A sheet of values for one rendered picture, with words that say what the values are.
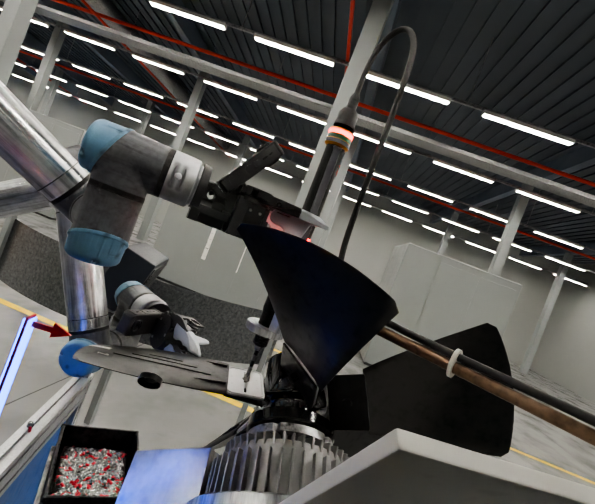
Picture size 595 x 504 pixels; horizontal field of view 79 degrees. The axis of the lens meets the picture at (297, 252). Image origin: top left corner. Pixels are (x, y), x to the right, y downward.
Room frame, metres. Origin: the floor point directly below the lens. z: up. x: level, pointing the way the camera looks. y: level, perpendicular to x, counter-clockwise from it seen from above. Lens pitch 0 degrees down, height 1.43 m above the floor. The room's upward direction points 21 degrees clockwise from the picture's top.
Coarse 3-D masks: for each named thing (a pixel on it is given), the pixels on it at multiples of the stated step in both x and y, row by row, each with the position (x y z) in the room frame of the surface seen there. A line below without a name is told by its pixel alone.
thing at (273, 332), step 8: (248, 320) 0.61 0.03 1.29; (256, 320) 0.63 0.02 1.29; (272, 320) 0.60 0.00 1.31; (248, 328) 0.60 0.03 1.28; (256, 328) 0.59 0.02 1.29; (264, 328) 0.59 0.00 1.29; (272, 328) 0.59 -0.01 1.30; (264, 336) 0.59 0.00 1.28; (272, 336) 0.59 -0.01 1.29; (280, 336) 0.60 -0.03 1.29
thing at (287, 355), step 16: (288, 352) 0.57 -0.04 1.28; (288, 368) 0.60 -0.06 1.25; (304, 384) 0.56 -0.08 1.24; (336, 384) 0.62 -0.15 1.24; (352, 384) 0.62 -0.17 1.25; (240, 400) 0.58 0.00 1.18; (256, 400) 0.59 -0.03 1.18; (336, 400) 0.62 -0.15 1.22; (352, 400) 0.61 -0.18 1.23; (336, 416) 0.62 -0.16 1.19; (352, 416) 0.61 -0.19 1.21; (368, 416) 0.60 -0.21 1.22; (240, 432) 0.67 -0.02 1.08
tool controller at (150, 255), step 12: (132, 252) 1.11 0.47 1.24; (144, 252) 1.19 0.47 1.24; (156, 252) 1.32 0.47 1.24; (120, 264) 1.11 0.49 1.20; (132, 264) 1.12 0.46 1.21; (144, 264) 1.12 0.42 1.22; (156, 264) 1.15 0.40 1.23; (108, 276) 1.11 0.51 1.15; (120, 276) 1.11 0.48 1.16; (132, 276) 1.12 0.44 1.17; (144, 276) 1.12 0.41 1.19; (156, 276) 1.30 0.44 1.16; (108, 288) 1.11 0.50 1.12; (108, 300) 1.11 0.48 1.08
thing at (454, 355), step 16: (400, 32) 0.59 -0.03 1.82; (416, 48) 0.57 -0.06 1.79; (368, 64) 0.62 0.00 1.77; (400, 96) 0.56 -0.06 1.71; (384, 128) 0.56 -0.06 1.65; (384, 144) 0.56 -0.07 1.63; (368, 176) 0.56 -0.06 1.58; (352, 224) 0.55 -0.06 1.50; (416, 336) 0.44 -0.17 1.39; (448, 352) 0.42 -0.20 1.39; (448, 368) 0.41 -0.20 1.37; (480, 368) 0.39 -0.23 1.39; (512, 384) 0.37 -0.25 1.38; (544, 400) 0.35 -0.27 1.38; (560, 400) 0.34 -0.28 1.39; (576, 416) 0.33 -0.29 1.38; (592, 416) 0.32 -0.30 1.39
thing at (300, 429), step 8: (264, 424) 0.55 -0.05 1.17; (272, 424) 0.55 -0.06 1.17; (280, 424) 0.54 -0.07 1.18; (288, 424) 0.54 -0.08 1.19; (296, 424) 0.54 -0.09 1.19; (248, 432) 0.58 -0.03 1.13; (272, 432) 0.54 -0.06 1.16; (280, 432) 0.54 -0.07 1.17; (288, 432) 0.54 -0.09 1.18; (296, 432) 0.54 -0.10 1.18; (304, 432) 0.54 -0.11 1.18; (312, 432) 0.54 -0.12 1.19; (320, 432) 0.55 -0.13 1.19; (296, 440) 0.56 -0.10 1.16; (328, 440) 0.56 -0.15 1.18
